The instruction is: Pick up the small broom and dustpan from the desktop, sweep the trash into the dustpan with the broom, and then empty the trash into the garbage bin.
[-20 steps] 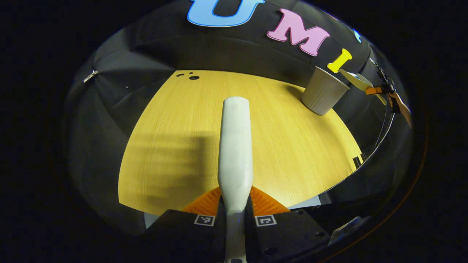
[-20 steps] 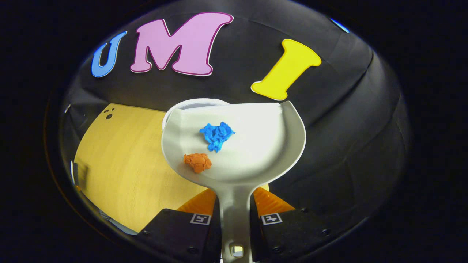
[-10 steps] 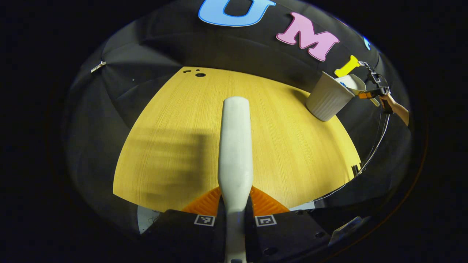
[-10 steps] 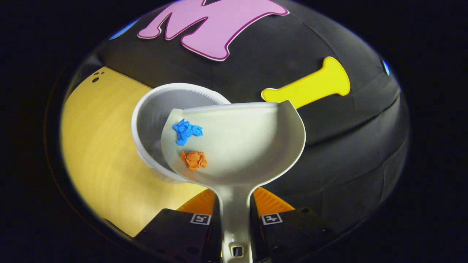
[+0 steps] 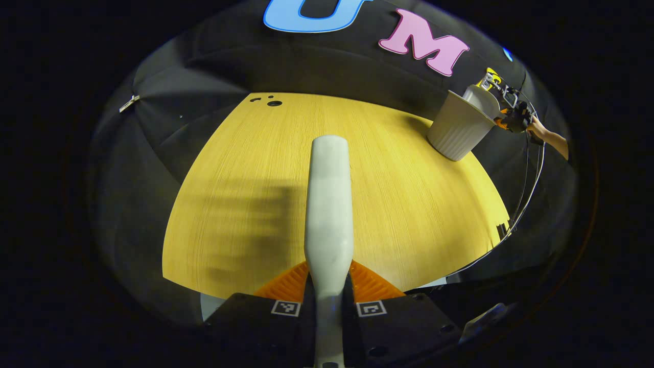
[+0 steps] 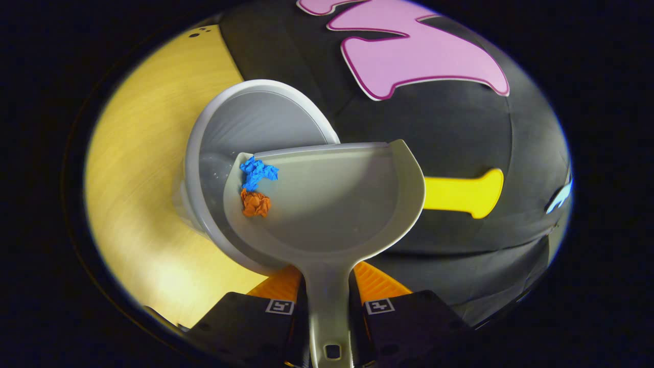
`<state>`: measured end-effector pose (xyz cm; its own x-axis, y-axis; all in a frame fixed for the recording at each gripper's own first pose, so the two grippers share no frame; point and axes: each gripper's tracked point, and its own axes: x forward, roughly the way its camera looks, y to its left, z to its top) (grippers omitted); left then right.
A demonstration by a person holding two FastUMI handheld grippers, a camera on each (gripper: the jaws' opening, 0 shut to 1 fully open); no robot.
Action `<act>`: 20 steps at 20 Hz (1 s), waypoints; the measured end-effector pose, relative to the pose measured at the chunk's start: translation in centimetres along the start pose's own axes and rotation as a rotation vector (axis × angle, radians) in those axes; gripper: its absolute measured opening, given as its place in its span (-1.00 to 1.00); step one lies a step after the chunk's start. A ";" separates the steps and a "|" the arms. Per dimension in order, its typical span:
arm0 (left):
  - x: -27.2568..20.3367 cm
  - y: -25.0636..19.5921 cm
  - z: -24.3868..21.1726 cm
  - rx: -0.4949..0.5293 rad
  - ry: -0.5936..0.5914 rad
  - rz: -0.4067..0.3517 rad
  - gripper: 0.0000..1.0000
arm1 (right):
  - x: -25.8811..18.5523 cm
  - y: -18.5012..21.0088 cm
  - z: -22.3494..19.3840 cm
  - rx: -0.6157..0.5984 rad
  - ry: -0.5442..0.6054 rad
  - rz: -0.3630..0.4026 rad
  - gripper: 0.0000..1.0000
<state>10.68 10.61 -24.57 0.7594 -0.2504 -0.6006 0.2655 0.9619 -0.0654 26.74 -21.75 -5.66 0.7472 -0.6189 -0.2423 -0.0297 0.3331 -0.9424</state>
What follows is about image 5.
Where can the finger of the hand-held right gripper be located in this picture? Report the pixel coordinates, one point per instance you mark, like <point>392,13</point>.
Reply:
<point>502,122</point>

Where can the white ribbed garbage bin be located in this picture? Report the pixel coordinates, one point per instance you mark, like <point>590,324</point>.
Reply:
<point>457,128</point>

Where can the small metal clip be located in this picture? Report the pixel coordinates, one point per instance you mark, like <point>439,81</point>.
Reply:
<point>129,103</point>

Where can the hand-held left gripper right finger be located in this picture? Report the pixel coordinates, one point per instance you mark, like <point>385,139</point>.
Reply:
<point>403,327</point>

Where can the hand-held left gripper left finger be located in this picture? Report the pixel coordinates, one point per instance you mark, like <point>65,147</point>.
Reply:
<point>255,327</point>

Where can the white plastic dustpan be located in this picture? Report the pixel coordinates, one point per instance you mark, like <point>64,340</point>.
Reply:
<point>483,99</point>

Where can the small white broom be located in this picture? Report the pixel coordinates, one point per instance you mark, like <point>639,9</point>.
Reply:
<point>329,204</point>

